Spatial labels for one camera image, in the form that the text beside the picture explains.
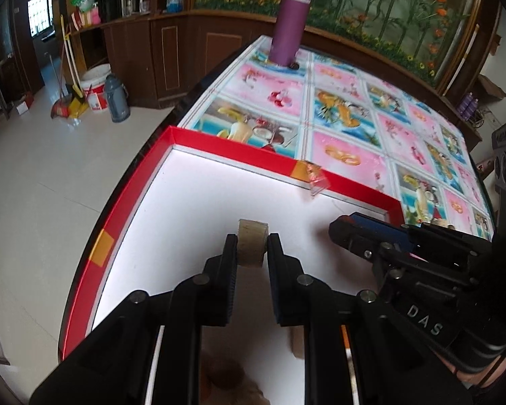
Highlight purple thermos bottle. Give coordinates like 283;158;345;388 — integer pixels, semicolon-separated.
269;0;312;67

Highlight red white tray box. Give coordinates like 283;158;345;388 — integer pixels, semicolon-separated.
57;125;406;405

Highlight wooden cabinet counter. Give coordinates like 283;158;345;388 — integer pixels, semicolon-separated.
71;10;482;149

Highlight white red bucket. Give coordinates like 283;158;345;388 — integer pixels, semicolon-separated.
80;63;111;112

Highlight colourful patterned tablecloth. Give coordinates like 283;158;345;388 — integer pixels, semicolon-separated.
181;36;495;240

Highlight beige biscuit cylinder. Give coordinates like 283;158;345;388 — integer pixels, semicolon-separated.
236;218;269;268

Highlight grey thermos jug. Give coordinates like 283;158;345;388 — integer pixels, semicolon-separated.
104;73;131;123

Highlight person right hand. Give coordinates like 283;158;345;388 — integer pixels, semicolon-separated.
436;353;506;388

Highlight purple bottles on shelf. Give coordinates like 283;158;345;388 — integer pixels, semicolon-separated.
457;92;479;121

